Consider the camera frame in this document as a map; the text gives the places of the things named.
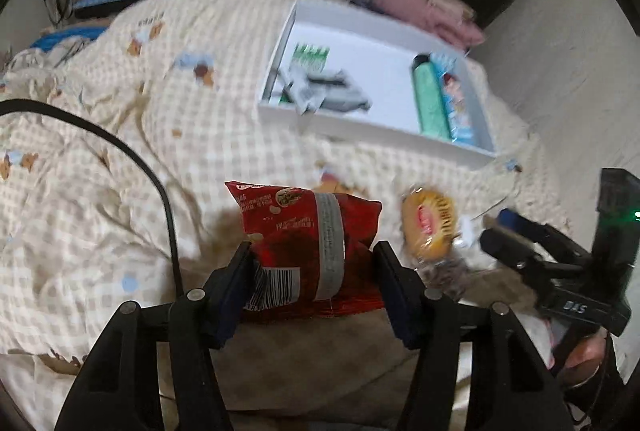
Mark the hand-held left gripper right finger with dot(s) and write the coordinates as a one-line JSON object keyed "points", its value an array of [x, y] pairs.
{"points": [[395, 296]]}

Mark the light blue snack packet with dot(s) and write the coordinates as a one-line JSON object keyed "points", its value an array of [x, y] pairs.
{"points": [[457, 106]]}

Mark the green striped snack packet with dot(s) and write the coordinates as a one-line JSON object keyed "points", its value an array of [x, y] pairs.
{"points": [[310, 56]]}

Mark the teal tube with black cap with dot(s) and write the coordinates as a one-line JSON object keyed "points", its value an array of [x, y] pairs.
{"points": [[430, 101]]}

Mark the light blue sheet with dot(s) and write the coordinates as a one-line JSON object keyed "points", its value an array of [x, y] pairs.
{"points": [[60, 40]]}

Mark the pink folded blanket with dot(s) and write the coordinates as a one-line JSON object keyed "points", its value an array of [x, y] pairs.
{"points": [[435, 11]]}

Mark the person's right hand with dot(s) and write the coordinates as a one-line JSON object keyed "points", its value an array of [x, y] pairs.
{"points": [[580, 358]]}

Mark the white cardboard tray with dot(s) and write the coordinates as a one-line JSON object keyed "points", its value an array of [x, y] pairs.
{"points": [[380, 81]]}

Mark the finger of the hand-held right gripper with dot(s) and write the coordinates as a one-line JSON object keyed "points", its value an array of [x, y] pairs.
{"points": [[515, 253], [517, 222]]}

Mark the round yellow pastry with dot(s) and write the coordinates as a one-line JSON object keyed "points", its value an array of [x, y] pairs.
{"points": [[427, 221]]}

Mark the red snack bag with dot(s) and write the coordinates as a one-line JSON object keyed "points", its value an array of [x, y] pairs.
{"points": [[300, 231]]}

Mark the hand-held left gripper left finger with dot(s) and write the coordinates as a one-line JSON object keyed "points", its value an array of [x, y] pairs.
{"points": [[230, 291]]}

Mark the grey packet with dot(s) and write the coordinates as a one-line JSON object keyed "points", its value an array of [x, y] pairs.
{"points": [[330, 91]]}

